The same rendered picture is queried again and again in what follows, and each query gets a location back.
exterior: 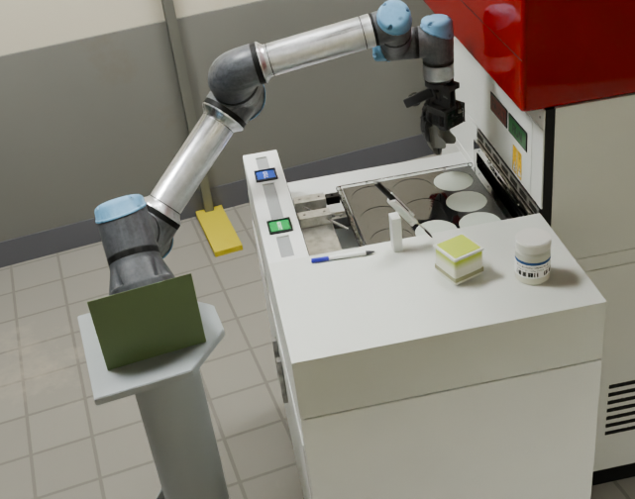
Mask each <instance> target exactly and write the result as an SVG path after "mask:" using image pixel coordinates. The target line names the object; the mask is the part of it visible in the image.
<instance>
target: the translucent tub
mask: <svg viewBox="0 0 635 499"><path fill-rule="evenodd" d="M433 247H434V248H435V249H436V263H435V268H437V271H438V272H439V273H441V274H442V275H443V276H445V277H446V278H447V279H449V280H450V281H451V282H452V283H454V284H455V285H458V284H460V283H463V282H465V281H467V280H469V279H472V278H474V277H476V276H478V275H481V274H482V272H483V266H482V251H483V250H484V247H482V246H481V245H479V244H478V243H476V242H475V241H473V240H472V239H471V238H469V237H468V236H466V235H465V234H463V233H460V234H458V235H456V236H453V237H451V238H448V239H446V240H444V241H441V242H439V243H437V244H434V245H433Z"/></svg>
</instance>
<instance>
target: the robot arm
mask: <svg viewBox="0 0 635 499"><path fill-rule="evenodd" d="M411 26H412V17H411V14H410V10H409V8H408V6H407V5H406V4H405V3H403V2H402V1H400V0H388V1H386V2H384V3H383V4H382V5H381V6H380V7H379V9H378V11H375V12H372V13H368V14H365V15H361V16H359V17H355V18H352V19H349V20H345V21H342V22H338V23H335V24H332V25H328V26H325V27H321V28H318V29H315V30H311V31H308V32H304V33H301V34H298V35H294V36H291V37H287V38H284V39H281V40H277V41H274V42H270V43H267V44H264V45H261V44H259V43H257V42H254V43H250V44H247V45H243V46H241V47H238V48H235V49H232V50H228V51H226V52H224V53H223V54H221V55H220V56H218V57H217V58H216V59H215V60H214V61H213V63H212V64H211V66H210V68H209V72H208V85H209V88H210V90H211V91H210V92H209V94H208V95H207V97H206V98H205V100H204V101H203V103H202V106H203V115H202V116H201V118H200V119H199V121H198V122H197V124H196V125H195V127H194V128H193V130H192V131H191V133H190V134H189V136H188V137H187V139H186V141H185V142H184V144H183V145H182V147H181V148H180V150H179V151H178V153H177V154H176V156H175V157H174V159H173V160H172V162H171V163H170V165H169V166H168V168H167V170H166V171H165V173H164V174H163V176H162V177H161V179H160V180H159V182H158V184H157V185H156V187H155V188H154V190H153V191H152V193H151V194H150V195H149V196H147V197H143V196H142V195H140V194H132V195H126V196H122V197H119V198H115V199H112V200H109V201H107V202H104V203H102V204H100V205H99V206H98V207H96V209H95V211H94V214H95V219H96V221H95V223H96V224H97V226H98V230H99V233H100V237H101V241H102V244H103V248H104V250H105V254H106V258H107V261H108V264H109V268H110V284H109V296H110V295H114V294H117V293H121V292H125V291H128V290H132V289H135V288H139V287H143V286H146V285H150V284H153V283H157V282H161V281H164V280H168V279H172V278H174V277H175V276H174V275H173V273H172V272H171V270H170V269H169V268H168V266H167V265H166V263H165V262H164V260H163V259H164V258H165V257H167V255H168V254H169V253H170V251H171V249H172V245H173V236H174V235H175V233H176V232H177V230H178V228H179V227H180V225H181V222H180V218H179V217H180V214H181V212H182V211H183V209H184V208H185V206H186V204H187V203H188V201H189V200H190V198H191V197H192V195H193V194H194V192H195V191H196V189H197V188H198V186H199V184H200V183H201V181H202V180H203V178H204V177H205V175H206V174H207V172H208V171H209V169H210V168H211V166H212V165H213V163H214V161H215V160H216V158H217V157H218V155H219V154H220V152H221V151H222V149H223V148H224V146H225V145H226V143H227V142H228V140H229V139H230V138H231V136H232V135H233V134H234V133H235V132H240V131H242V130H243V129H244V127H245V126H246V125H247V124H248V122H249V121H250V120H252V119H254V118H255V117H256V116H258V115H259V114H260V112H261V111H262V110H263V108H264V105H265V86H264V84H266V83H268V82H269V80H270V79H271V78H272V77H273V76H277V75H280V74H283V73H286V72H289V71H293V70H296V69H300V68H303V67H306V66H310V65H313V64H317V63H320V62H324V61H327V60H330V59H334V58H337V57H341V56H344V55H347V54H351V53H354V52H358V51H361V50H367V49H370V48H372V56H373V59H374V60H375V61H392V60H403V59H414V58H423V78H424V80H425V86H426V87H427V88H425V89H423V90H421V91H419V92H412V93H410V94H409V96H408V97H407V98H405V99H404V100H403V102H404V104H405V106H406V108H409V107H412V106H414V107H415V106H418V105H420V104H421V102H423V101H425V100H426V102H425V103H424V106H423V108H422V116H421V117H420V119H421V124H420V128H421V132H422V135H423V137H424V139H425V141H426V142H427V144H428V146H429V147H430V149H431V150H432V152H433V153H434V154H436V155H439V154H440V153H441V151H442V149H444V148H445V147H446V144H454V143H455V142H456V137H455V136H454V135H453V134H452V133H451V131H450V129H452V128H454V127H456V126H457V125H459V124H461V123H462V122H465V102H462V101H459V100H456V89H458V88H460V82H457V81H454V76H455V70H454V30H453V20H452V19H451V18H450V17H449V16H447V15H443V14H432V15H430V16H426V17H424V18H423V19H422V20H421V24H420V26H417V27H411ZM463 116H464V117H463ZM432 125H435V126H432Z"/></svg>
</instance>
